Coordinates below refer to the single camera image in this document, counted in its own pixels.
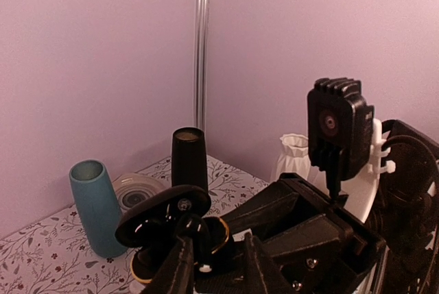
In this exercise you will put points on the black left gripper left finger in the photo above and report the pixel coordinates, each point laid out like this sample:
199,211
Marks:
175,274

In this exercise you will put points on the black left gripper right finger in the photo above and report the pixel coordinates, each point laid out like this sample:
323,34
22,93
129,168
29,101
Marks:
261,274

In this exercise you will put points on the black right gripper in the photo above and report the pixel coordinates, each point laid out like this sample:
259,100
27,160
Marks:
299,241

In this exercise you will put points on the black gold-trimmed earbud charging case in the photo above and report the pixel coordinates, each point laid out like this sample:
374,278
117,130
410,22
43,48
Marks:
150,225

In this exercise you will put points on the black wireless earbud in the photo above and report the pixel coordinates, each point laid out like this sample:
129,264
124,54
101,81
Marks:
193,226

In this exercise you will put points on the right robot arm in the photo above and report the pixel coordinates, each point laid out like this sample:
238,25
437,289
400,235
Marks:
404,214

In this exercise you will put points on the white ribbed vase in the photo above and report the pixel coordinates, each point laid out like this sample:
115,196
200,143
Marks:
293,158

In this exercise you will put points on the teal cylindrical vase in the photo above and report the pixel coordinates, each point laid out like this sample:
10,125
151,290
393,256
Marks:
97,206

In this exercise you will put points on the white swirl ceramic dish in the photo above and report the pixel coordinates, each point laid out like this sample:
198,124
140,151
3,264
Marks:
133,188

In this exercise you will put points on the dark brown tall vase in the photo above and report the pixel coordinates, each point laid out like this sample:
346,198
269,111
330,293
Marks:
188,158

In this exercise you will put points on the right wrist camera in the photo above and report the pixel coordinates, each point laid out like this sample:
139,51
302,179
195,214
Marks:
340,126

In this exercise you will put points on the right rear aluminium frame post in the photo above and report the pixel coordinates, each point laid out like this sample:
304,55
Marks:
200,52

